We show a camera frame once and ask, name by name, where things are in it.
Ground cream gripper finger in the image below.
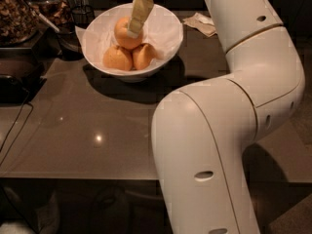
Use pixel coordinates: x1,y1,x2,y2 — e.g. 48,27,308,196
127,0,154,38

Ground orange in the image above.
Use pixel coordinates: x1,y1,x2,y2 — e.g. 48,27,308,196
114,17,143,50
133,43,157,70
102,45,133,71

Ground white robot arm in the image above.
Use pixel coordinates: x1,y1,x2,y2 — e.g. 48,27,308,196
151,0,305,234

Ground white paper bowl liner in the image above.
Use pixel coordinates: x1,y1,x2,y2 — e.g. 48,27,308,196
74,3,183,76

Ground white ceramic bowl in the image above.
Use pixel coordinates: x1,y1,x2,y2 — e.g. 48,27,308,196
80,2,184,84

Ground folded paper napkins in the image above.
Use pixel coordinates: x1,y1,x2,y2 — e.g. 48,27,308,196
183,13,216,37

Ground metal serving spoon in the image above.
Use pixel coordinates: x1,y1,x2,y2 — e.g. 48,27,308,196
21,0,60,33

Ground large glass snack jar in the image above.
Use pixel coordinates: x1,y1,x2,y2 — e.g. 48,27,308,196
0,0,38,47

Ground black appliance on left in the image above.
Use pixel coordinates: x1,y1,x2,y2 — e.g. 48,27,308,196
0,51,45,104

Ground black wire cup holder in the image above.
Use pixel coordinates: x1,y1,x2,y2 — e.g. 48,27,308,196
57,5,95,61

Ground black power cable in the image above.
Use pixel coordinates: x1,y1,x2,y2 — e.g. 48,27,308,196
0,73,35,166

